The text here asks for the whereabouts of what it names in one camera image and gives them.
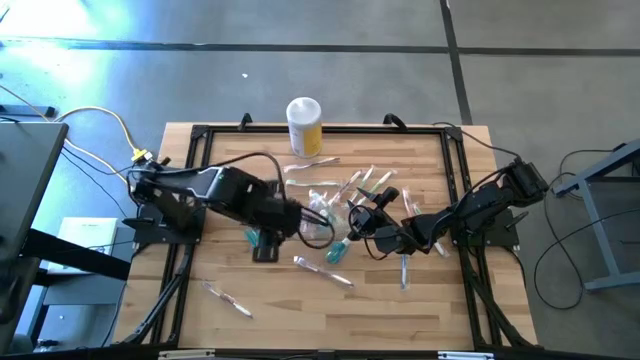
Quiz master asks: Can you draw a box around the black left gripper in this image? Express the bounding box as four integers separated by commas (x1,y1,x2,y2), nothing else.
252,197,304,264

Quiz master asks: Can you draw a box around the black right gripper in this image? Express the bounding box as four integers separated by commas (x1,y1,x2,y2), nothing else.
356,186,420,255

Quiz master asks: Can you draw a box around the purple toothbrush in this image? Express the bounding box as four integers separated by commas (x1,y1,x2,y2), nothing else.
282,156,342,174
292,255,356,290

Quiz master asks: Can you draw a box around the clear acrylic organizer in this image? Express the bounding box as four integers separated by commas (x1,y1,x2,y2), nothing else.
303,188,352,242

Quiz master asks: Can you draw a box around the blue toothbrush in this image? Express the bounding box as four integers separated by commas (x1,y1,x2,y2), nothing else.
399,253,411,292

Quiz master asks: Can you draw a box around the white yellow wipes canister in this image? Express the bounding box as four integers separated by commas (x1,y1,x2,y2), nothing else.
285,96,324,160

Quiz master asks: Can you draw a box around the white box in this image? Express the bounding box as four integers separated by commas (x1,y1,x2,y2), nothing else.
47,216,120,276

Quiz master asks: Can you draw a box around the grey side desk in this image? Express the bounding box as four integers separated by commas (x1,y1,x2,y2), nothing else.
552,138,640,292

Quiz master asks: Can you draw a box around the dark grey desk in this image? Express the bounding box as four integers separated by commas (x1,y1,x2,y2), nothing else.
0,121,70,266

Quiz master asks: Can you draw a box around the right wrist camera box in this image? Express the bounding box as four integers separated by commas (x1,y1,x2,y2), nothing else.
348,203,381,240

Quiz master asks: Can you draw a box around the left wrist camera cable loop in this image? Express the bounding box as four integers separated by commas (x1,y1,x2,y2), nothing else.
297,206,336,251

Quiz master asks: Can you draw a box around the black aluminium table frame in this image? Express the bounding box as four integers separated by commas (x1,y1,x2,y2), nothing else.
119,112,539,351

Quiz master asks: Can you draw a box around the yellow cable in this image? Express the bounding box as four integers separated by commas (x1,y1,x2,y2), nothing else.
0,83,151,187

